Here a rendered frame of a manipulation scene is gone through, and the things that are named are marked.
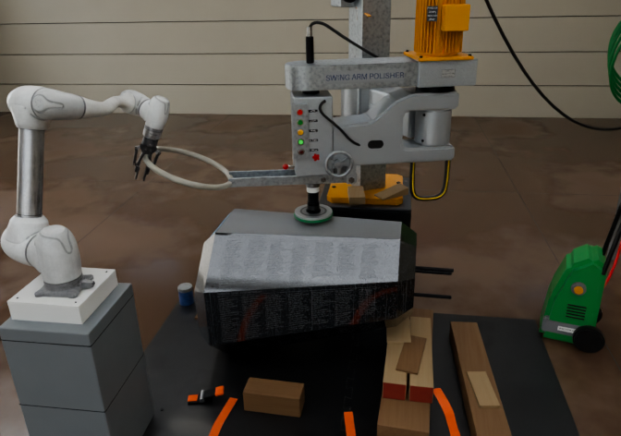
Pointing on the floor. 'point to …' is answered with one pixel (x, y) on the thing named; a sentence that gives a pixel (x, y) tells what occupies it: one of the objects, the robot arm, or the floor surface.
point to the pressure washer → (579, 295)
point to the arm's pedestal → (82, 371)
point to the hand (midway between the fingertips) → (140, 173)
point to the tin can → (186, 294)
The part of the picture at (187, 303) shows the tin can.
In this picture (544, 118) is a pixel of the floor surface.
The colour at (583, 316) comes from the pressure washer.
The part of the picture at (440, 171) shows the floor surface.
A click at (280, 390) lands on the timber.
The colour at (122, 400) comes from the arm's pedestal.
